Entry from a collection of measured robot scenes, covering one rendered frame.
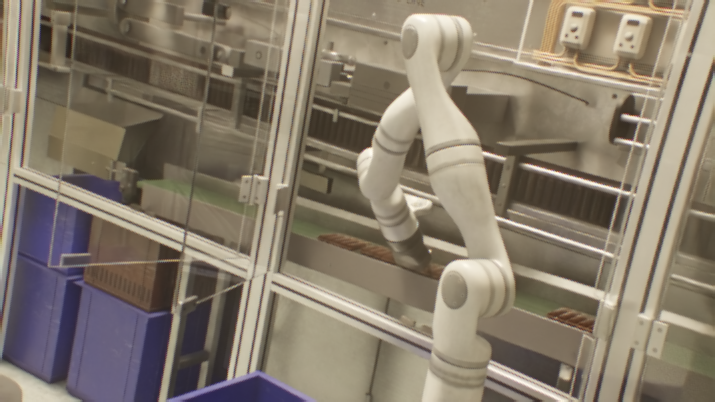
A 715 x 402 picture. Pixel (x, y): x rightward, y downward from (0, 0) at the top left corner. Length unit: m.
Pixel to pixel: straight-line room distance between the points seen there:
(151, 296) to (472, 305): 1.30
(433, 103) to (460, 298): 0.32
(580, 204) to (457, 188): 0.55
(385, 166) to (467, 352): 0.43
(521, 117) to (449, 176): 0.86
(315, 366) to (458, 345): 1.12
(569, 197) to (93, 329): 1.40
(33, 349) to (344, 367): 0.95
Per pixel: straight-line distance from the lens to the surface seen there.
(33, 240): 2.91
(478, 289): 1.43
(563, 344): 1.87
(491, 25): 2.46
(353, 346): 2.46
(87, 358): 2.80
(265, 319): 2.19
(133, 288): 2.62
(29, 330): 2.97
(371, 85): 2.17
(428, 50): 1.54
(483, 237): 1.50
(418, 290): 2.01
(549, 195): 2.01
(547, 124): 2.30
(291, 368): 2.60
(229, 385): 1.98
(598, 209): 1.97
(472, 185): 1.49
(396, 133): 1.68
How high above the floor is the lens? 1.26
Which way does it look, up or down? 13 degrees down
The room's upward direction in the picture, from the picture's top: 11 degrees clockwise
